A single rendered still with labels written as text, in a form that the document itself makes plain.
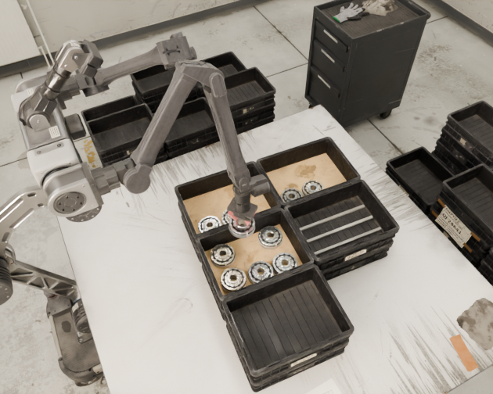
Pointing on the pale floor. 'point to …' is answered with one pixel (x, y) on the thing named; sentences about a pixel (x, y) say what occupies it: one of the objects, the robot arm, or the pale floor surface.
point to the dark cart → (361, 59)
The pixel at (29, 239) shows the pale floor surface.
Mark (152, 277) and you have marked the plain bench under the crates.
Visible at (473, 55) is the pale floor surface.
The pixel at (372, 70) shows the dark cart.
